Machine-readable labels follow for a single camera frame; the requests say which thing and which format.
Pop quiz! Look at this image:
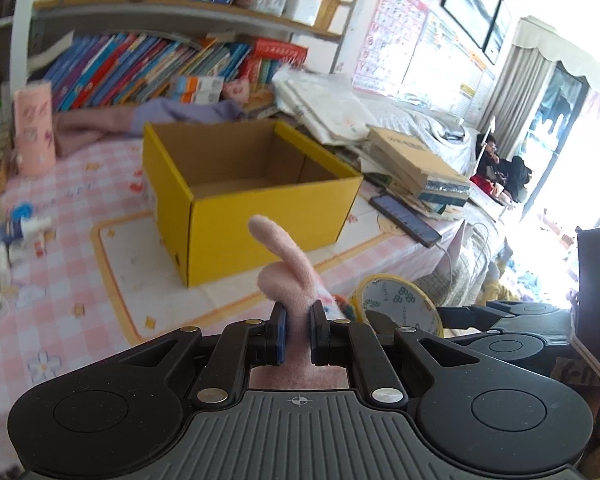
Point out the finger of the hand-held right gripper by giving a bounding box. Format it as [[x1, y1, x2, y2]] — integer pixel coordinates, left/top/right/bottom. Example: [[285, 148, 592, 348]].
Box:
[[436, 305, 518, 333]]

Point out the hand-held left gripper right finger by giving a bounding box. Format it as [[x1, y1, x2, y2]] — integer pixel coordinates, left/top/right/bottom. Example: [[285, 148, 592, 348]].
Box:
[[308, 303, 485, 409]]

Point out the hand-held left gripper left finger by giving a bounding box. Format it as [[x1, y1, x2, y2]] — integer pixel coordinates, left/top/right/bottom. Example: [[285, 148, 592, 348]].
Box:
[[114, 303, 288, 409]]

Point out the pink plush toy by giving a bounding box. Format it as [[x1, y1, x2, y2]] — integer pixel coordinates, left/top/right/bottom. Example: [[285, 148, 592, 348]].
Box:
[[247, 214, 353, 391]]

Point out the yellow cardboard box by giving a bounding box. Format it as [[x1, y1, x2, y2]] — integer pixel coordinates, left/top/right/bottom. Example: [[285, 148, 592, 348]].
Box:
[[141, 119, 365, 288]]

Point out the white blue tube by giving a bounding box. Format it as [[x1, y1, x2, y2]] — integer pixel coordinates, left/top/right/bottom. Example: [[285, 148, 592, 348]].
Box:
[[0, 217, 48, 248]]

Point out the black box-shaped object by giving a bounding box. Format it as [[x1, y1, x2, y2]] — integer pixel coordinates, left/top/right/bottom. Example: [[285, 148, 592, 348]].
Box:
[[572, 227, 600, 391]]

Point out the black smartphone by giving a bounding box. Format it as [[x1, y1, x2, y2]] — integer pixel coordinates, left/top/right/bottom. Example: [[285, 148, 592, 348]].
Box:
[[369, 193, 443, 248]]

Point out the stack of books and papers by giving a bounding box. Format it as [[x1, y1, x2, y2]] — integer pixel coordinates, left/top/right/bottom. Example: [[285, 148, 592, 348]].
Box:
[[271, 67, 376, 146], [360, 152, 473, 223]]

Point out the brown cardboard package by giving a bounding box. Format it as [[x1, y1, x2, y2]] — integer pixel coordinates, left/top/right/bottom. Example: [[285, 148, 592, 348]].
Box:
[[367, 127, 472, 196]]

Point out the grey quilted blanket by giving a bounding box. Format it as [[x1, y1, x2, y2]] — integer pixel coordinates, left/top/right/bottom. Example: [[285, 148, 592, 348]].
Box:
[[375, 95, 486, 176]]

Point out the pink checked tablecloth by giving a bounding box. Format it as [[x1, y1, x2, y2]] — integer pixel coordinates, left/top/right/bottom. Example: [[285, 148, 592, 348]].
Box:
[[0, 132, 468, 441]]

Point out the beige curtain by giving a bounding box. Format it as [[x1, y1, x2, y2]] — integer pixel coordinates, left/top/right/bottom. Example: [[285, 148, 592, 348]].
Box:
[[490, 15, 600, 181]]

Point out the pink pig plush doll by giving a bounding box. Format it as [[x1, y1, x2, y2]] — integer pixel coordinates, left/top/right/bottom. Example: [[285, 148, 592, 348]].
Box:
[[222, 77, 253, 103]]

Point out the white orange medicine box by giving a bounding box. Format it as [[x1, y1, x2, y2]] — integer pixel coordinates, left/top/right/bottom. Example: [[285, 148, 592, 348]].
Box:
[[198, 76, 226, 103], [172, 76, 201, 102]]

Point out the dusty pink cloth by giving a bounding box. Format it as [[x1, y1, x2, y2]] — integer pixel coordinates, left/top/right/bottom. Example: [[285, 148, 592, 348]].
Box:
[[54, 105, 146, 156]]

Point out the blue packet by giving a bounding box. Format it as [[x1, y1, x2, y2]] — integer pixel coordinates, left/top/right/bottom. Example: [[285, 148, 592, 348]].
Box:
[[9, 202, 37, 223]]

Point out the long row of colourful books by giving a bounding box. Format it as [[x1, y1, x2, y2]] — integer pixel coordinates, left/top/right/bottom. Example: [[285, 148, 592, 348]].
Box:
[[42, 32, 311, 113]]

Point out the pink stickered cylindrical device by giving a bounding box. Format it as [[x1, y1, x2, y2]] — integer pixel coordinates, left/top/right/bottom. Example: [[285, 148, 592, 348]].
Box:
[[12, 82, 57, 177]]

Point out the white storage box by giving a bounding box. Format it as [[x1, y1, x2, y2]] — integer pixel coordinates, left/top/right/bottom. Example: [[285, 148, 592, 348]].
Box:
[[285, 0, 323, 26]]

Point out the row of tan booklets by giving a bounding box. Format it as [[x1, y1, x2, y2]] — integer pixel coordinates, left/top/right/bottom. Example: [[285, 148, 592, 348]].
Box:
[[305, 0, 353, 38]]

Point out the white wooden bookshelf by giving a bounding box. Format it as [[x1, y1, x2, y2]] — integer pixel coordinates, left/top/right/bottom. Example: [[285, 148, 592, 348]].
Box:
[[7, 0, 368, 93]]

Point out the white chart wall poster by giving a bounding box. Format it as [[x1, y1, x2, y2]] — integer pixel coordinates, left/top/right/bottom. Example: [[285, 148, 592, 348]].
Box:
[[405, 10, 496, 121]]

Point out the black picture frame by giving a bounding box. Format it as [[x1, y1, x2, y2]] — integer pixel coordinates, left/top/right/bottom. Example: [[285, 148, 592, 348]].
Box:
[[482, 0, 513, 66], [441, 0, 503, 51]]

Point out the pink wall poster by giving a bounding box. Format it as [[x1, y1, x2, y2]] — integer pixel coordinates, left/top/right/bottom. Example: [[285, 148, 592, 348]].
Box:
[[352, 0, 428, 98]]

